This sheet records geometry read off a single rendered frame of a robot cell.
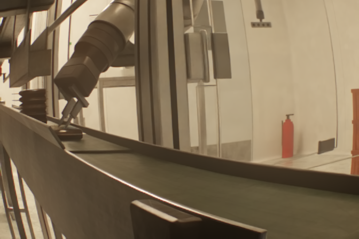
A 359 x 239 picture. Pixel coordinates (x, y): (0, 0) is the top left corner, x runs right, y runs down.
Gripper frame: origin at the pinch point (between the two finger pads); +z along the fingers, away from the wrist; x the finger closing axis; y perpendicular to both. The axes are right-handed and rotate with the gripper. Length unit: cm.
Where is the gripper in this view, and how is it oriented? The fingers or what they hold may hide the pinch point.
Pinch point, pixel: (60, 129)
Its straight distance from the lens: 87.7
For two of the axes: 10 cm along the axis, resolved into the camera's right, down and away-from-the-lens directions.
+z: -4.4, 7.4, -5.1
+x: 7.5, -0.1, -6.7
